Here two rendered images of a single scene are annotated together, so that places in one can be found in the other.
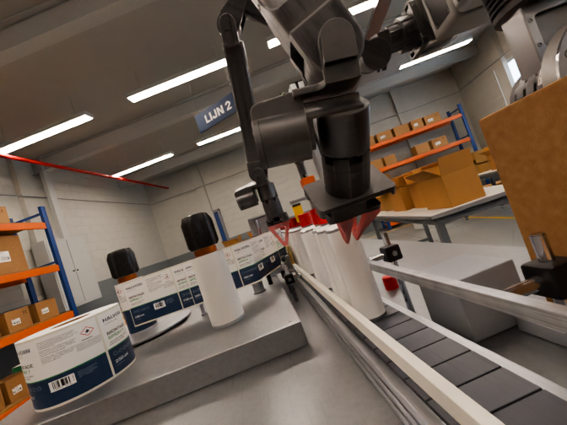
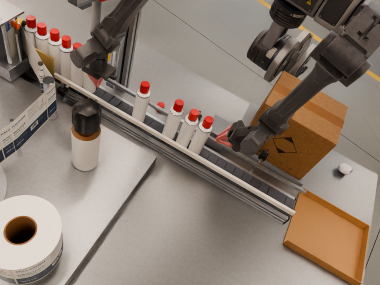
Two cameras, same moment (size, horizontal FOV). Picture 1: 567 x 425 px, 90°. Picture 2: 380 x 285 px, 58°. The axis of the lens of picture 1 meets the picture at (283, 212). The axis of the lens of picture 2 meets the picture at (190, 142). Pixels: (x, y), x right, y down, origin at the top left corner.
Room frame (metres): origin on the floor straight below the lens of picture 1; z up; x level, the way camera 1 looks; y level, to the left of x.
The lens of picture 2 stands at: (0.31, 0.73, 1.97)
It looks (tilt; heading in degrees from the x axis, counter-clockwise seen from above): 52 degrees down; 284
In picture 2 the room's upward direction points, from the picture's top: 24 degrees clockwise
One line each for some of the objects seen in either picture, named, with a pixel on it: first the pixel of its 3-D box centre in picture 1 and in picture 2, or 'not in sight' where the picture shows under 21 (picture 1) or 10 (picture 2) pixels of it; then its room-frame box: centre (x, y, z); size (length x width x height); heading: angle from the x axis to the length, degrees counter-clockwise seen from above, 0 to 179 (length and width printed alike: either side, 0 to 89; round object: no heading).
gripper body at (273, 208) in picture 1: (273, 210); (98, 61); (0.89, 0.03, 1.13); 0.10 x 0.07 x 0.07; 6
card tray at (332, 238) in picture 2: not in sight; (328, 234); (-0.13, -0.15, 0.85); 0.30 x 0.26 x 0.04; 7
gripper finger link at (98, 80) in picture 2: (280, 231); (95, 75); (0.90, 0.03, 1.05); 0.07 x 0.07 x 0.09; 6
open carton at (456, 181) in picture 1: (446, 180); not in sight; (2.24, -1.31, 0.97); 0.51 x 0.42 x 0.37; 91
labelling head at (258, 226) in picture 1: (270, 243); (3, 39); (1.27, 0.10, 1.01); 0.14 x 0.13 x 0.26; 7
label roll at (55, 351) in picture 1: (80, 350); (24, 240); (0.67, 0.56, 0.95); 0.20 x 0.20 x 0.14
